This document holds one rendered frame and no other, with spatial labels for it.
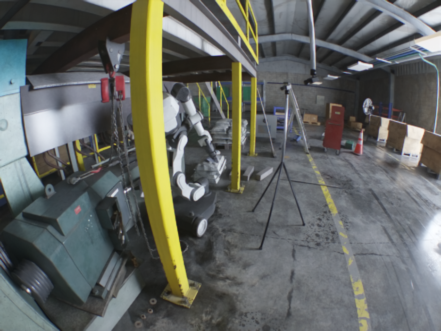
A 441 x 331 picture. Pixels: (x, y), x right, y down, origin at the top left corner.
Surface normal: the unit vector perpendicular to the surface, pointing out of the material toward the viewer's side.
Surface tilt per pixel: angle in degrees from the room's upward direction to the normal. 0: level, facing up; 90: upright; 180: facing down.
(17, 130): 90
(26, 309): 90
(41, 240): 45
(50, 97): 78
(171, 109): 109
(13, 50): 90
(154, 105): 90
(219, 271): 0
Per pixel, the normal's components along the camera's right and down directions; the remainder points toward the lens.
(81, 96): 0.94, -0.10
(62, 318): -0.01, -0.94
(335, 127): -0.60, 0.29
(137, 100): -0.29, 0.34
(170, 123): 0.50, 0.59
